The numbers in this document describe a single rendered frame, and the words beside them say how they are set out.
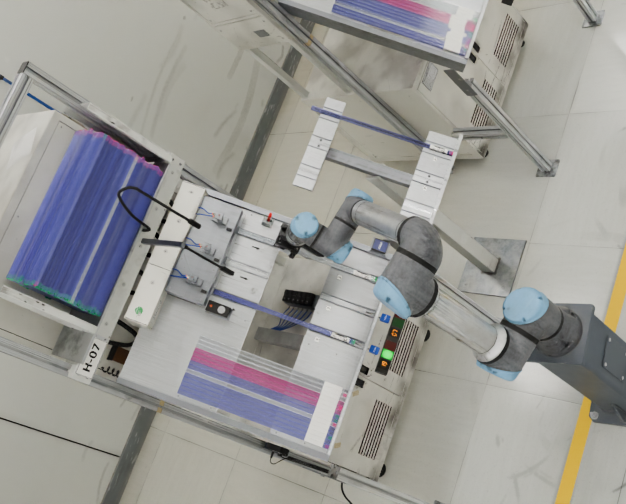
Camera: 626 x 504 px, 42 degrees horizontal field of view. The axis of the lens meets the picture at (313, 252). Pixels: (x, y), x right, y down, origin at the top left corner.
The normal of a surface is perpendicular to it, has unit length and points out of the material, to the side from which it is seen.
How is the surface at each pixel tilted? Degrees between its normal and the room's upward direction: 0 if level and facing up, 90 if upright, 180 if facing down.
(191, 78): 90
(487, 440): 0
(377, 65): 0
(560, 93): 0
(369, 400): 90
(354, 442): 90
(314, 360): 45
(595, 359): 90
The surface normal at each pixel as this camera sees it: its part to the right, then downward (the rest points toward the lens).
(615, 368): 0.71, -0.02
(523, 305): -0.57, -0.53
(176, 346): 0.03, -0.25
